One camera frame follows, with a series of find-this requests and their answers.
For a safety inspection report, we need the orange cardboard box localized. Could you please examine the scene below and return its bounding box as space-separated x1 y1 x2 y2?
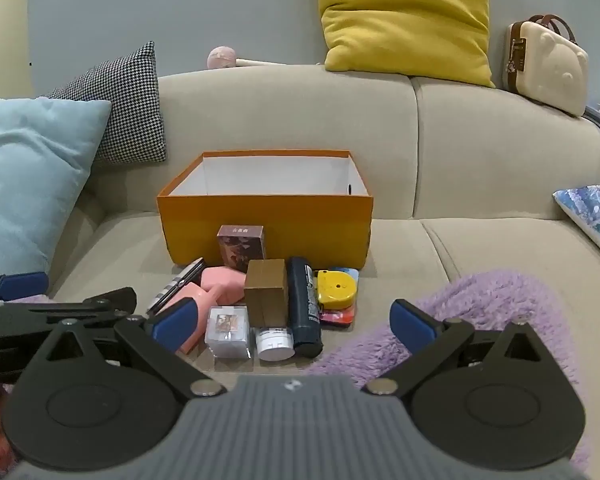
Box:
156 149 375 270

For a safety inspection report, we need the blue printed cushion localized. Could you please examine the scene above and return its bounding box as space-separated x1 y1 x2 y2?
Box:
552 185 600 268

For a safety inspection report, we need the houndstooth pillow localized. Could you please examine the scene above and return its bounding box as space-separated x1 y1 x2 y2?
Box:
47 41 167 165

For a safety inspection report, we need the brown cardboard box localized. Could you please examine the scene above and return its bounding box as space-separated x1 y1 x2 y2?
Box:
243 258 289 328

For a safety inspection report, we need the purple fluffy blanket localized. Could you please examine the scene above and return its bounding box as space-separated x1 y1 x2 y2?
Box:
305 270 593 468

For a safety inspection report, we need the plaid wallet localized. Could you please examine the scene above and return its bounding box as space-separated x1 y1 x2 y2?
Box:
147 257 206 313

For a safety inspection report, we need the cream small suitcase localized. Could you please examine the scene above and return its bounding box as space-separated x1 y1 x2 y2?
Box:
502 14 590 117

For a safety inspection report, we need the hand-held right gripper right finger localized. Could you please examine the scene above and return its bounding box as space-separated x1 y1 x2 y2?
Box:
361 299 563 397

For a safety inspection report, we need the pink handled jug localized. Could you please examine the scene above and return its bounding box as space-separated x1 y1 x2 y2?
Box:
169 282 217 356

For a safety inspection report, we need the clear plastic box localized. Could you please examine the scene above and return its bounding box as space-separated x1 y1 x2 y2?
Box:
204 306 253 359

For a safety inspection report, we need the pink massage hammer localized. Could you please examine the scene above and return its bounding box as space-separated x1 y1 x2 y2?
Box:
206 46 326 70

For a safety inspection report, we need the dark printed small box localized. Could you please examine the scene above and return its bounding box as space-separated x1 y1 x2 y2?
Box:
217 225 266 268

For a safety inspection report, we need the white jar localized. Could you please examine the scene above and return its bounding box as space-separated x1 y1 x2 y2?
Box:
252 326 296 362

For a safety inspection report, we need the blue and red packet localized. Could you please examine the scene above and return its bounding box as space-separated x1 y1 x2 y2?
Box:
320 265 361 329

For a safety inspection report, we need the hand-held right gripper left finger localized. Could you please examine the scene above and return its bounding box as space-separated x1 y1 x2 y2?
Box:
27 297 227 398

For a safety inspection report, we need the beige sofa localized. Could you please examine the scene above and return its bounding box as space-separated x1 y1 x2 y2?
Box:
45 62 600 480

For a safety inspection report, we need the light blue pillow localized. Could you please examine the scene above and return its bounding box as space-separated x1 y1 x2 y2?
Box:
0 96 113 281

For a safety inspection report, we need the pink bottle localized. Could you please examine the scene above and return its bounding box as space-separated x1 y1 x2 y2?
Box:
200 266 246 306

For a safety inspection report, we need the dark blue spray can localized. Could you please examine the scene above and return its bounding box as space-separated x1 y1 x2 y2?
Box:
286 256 324 358

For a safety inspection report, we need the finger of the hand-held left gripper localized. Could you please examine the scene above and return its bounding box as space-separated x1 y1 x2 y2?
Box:
0 287 137 333
0 272 50 306

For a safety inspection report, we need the yellow tape measure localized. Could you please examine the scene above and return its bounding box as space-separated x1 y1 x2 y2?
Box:
316 269 357 310

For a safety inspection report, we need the yellow pillow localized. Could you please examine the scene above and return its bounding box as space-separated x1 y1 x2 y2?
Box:
314 0 496 88

